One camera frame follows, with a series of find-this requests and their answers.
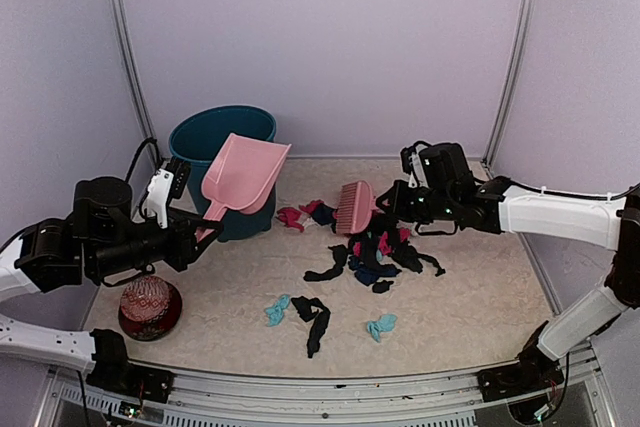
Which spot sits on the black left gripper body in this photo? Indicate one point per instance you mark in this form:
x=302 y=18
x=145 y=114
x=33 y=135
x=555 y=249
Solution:
x=176 y=255

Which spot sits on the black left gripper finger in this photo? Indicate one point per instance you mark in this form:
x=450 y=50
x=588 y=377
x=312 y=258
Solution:
x=195 y=222
x=204 y=239

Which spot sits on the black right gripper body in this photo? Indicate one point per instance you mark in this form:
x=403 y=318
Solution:
x=410 y=210

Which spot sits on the pink plastic hand brush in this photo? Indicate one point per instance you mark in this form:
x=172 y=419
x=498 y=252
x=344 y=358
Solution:
x=355 y=208

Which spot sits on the pink plastic dustpan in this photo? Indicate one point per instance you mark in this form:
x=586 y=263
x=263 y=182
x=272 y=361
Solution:
x=240 y=188

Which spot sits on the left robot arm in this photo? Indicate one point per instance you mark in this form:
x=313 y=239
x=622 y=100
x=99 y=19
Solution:
x=97 y=240

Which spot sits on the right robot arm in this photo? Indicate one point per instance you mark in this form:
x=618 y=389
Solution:
x=440 y=186

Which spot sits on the black and blue scrap pile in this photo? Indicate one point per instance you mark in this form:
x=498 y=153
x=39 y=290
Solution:
x=382 y=251

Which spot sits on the black scrap front left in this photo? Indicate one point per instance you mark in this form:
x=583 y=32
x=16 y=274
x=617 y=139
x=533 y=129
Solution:
x=340 y=255

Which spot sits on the blue plastic waste bin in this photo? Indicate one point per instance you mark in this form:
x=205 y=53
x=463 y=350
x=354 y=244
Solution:
x=198 y=139

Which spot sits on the pink scrap near bin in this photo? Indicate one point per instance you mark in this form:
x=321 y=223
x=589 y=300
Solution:
x=291 y=217

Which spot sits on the small pink scrap back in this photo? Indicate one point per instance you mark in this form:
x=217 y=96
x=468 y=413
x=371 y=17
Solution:
x=311 y=207

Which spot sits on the light blue scrap near dustpan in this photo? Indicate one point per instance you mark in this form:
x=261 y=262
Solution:
x=275 y=313

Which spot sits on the black scrap front centre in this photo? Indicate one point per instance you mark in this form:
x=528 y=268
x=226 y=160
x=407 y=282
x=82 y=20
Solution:
x=313 y=310

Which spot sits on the light blue scrap front right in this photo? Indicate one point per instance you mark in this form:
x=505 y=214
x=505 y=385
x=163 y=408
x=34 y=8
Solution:
x=384 y=324

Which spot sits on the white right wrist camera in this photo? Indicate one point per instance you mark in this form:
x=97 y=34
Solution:
x=412 y=165

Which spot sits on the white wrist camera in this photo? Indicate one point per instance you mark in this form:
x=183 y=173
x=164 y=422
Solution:
x=412 y=165
x=167 y=183

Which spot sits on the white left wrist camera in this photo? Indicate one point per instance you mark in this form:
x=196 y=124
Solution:
x=167 y=183

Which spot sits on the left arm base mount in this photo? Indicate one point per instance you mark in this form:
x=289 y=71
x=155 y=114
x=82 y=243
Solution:
x=114 y=372

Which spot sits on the front aluminium rail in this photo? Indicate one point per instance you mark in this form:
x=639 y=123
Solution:
x=198 y=398

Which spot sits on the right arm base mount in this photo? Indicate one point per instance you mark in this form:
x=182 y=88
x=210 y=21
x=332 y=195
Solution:
x=532 y=371

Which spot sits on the left aluminium frame post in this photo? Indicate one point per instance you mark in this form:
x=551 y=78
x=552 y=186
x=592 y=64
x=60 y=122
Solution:
x=130 y=68

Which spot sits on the aluminium frame post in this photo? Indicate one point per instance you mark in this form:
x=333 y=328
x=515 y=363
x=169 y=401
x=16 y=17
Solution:
x=130 y=68
x=517 y=54

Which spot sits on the right aluminium frame post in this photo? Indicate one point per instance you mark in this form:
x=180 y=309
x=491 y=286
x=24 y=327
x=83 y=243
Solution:
x=517 y=54

